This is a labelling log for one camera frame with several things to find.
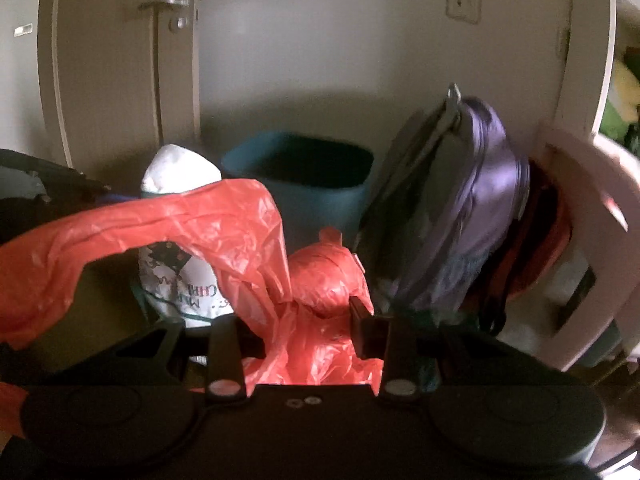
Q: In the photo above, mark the white wall socket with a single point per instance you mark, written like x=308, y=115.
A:
x=464, y=4

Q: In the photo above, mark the teal waste bin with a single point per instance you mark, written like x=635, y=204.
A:
x=320, y=205

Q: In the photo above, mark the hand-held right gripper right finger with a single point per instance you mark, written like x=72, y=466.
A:
x=370, y=335

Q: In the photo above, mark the purple backpack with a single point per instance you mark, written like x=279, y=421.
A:
x=480, y=185

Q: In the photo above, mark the red plastic bag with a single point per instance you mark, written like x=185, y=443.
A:
x=225, y=220

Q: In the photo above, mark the orange backpack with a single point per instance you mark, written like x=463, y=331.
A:
x=545, y=250

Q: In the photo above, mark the pink desk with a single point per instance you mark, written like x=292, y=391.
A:
x=585, y=170

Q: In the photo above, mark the white shelf unit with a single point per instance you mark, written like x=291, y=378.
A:
x=585, y=60

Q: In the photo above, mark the white printed bag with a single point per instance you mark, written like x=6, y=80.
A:
x=175, y=170

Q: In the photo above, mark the white wall switch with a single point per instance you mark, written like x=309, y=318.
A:
x=22, y=30

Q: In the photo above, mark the green yellow plush toy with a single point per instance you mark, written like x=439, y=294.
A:
x=620, y=95

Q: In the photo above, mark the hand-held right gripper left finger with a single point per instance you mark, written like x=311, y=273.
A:
x=225, y=350

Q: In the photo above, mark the beige door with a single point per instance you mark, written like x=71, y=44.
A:
x=110, y=85

